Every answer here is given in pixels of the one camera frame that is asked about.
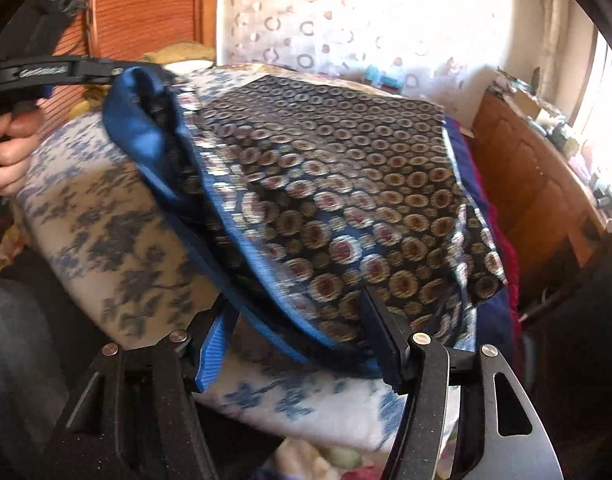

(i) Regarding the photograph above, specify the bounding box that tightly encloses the small teal object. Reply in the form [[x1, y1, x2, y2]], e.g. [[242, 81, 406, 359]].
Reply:
[[364, 64, 407, 87]]

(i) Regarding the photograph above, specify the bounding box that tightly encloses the medallion patterned garment blue trim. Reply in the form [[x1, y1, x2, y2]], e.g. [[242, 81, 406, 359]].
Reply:
[[102, 64, 507, 378]]

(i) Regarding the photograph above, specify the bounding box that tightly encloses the yellow blanket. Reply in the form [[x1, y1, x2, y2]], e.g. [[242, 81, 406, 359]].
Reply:
[[78, 42, 217, 108]]

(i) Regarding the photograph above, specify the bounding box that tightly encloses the cardboard box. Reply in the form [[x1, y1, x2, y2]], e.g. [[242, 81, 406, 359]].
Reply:
[[506, 87, 543, 117]]

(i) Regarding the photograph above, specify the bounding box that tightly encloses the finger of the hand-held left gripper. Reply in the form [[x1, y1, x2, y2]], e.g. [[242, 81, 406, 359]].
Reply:
[[70, 59, 136, 86]]

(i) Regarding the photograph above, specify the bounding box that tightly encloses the wooden wardrobe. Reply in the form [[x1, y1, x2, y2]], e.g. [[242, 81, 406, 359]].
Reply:
[[46, 0, 221, 116]]

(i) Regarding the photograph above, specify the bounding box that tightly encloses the white padded headboard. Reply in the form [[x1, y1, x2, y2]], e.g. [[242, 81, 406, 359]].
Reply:
[[218, 0, 537, 98]]

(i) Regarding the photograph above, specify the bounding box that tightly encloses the window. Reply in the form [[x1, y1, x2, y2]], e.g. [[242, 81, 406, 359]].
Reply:
[[571, 30, 612, 206]]

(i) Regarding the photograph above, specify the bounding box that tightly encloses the person's left hand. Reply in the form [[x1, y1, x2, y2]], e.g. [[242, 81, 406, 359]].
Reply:
[[0, 109, 44, 196]]

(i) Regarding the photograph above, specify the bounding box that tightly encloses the red cloth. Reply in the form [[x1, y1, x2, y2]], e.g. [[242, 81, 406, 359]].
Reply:
[[466, 160, 509, 281]]

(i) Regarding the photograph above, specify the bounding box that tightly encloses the white quilt with blue flowers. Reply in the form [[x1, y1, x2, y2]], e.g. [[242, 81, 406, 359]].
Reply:
[[10, 62, 469, 458]]

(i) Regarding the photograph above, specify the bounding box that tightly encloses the wooden cabinet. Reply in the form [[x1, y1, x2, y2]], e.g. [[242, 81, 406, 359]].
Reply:
[[470, 87, 612, 311]]

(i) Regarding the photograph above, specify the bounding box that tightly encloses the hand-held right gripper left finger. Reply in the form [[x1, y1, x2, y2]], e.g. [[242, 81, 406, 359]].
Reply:
[[46, 305, 237, 480]]

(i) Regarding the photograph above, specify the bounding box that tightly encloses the person's leg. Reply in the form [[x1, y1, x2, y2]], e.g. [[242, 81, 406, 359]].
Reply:
[[0, 240, 101, 480]]

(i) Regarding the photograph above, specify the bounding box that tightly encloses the dark blue blanket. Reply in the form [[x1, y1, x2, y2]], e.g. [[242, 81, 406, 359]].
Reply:
[[443, 117, 519, 366]]

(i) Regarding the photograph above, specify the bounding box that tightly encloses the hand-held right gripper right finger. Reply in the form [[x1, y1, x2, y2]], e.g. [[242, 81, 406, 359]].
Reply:
[[363, 286, 562, 480]]

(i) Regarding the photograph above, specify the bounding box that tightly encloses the clutter of small cabinet items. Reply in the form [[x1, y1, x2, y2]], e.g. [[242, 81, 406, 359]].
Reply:
[[491, 67, 612, 233]]

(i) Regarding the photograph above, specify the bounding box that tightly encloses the pink floral blanket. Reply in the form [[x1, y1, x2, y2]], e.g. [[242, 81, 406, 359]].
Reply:
[[256, 437, 404, 480]]

